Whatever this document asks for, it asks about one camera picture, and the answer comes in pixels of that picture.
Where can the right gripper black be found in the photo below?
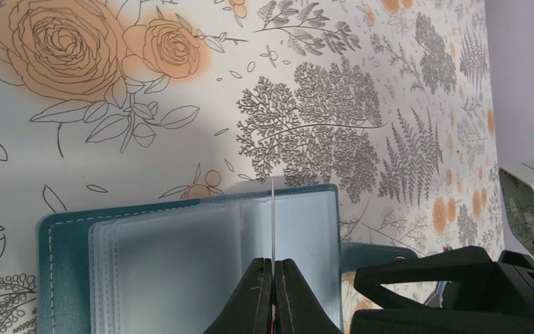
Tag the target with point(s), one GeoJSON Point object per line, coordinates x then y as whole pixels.
{"type": "Point", "coordinates": [485, 296]}

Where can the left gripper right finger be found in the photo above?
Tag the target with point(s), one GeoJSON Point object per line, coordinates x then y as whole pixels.
{"type": "Point", "coordinates": [297, 309]}

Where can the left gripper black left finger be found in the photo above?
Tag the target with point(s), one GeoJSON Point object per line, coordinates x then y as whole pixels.
{"type": "Point", "coordinates": [249, 308]}

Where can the thin card seen edge-on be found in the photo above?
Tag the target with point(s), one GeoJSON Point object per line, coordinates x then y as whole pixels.
{"type": "Point", "coordinates": [273, 222]}

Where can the blue leather card holder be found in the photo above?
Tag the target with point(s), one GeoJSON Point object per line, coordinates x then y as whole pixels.
{"type": "Point", "coordinates": [170, 267]}

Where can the floral patterned table mat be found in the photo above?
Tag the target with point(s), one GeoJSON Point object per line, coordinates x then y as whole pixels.
{"type": "Point", "coordinates": [112, 103]}

